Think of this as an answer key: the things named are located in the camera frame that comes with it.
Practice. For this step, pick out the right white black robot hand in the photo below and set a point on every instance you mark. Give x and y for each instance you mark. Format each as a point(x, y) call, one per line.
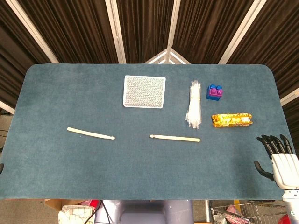
point(285, 168)

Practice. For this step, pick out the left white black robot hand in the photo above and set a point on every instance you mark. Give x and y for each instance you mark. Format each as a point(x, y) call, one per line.
point(1, 168)

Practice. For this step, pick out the wooden drumstick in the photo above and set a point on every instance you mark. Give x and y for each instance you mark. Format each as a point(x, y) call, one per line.
point(91, 133)
point(175, 138)

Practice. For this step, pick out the cardboard box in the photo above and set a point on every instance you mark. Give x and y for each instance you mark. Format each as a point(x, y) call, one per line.
point(56, 203)

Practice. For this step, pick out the gold foil snack pack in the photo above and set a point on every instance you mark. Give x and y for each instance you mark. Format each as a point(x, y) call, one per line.
point(231, 120)

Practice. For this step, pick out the white checked cloth bag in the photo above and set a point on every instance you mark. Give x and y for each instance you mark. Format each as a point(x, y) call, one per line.
point(74, 214)

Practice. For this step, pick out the blue felt table mat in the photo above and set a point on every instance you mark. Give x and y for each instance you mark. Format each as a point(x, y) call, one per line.
point(93, 168)

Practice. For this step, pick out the red plastic item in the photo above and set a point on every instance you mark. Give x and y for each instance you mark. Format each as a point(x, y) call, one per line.
point(93, 203)

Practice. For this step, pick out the blue toy building block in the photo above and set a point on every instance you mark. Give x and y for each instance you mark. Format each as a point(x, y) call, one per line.
point(211, 97)

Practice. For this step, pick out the purple toy building block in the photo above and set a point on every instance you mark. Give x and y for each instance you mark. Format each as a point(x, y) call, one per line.
point(213, 92)

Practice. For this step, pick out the lavender robot torso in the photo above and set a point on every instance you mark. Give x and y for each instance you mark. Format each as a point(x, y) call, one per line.
point(144, 212)

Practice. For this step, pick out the dark brown curtain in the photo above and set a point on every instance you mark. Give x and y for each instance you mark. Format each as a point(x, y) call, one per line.
point(144, 28)

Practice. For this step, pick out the white partition frame post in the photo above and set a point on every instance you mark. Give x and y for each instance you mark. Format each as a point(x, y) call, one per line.
point(173, 25)
point(243, 32)
point(115, 30)
point(32, 32)

